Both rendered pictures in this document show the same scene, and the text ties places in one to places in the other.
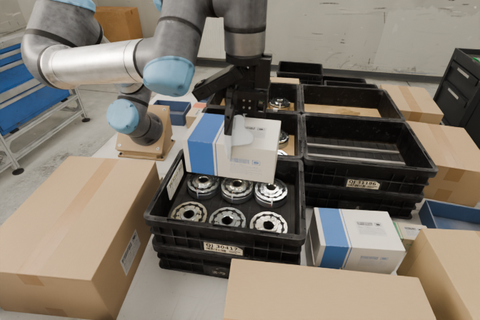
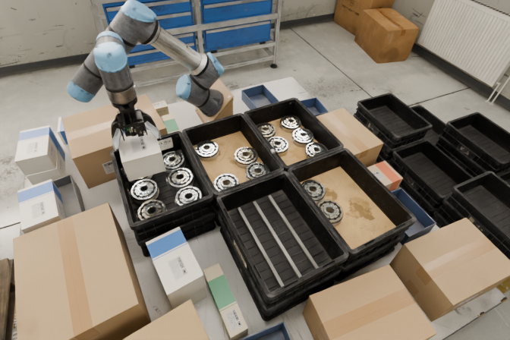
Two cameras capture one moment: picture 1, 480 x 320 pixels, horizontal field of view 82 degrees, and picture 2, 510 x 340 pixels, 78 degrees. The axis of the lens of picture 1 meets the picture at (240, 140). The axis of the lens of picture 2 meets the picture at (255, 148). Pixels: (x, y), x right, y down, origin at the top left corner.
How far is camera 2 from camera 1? 0.98 m
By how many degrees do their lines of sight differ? 40
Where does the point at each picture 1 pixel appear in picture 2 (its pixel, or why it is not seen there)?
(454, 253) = (173, 326)
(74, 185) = not seen: hidden behind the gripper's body
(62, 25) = (120, 27)
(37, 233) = (88, 124)
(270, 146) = (124, 158)
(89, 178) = not seen: hidden behind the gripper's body
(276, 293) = (94, 231)
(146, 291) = (110, 190)
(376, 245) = (162, 275)
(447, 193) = not seen: outside the picture
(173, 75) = (70, 91)
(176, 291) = (115, 202)
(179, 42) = (79, 77)
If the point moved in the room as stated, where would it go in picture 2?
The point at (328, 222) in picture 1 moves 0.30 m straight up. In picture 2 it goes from (168, 240) to (151, 184)
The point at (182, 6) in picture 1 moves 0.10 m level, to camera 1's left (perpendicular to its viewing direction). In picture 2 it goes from (89, 60) to (79, 45)
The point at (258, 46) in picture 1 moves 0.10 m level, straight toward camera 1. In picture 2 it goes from (113, 99) to (74, 110)
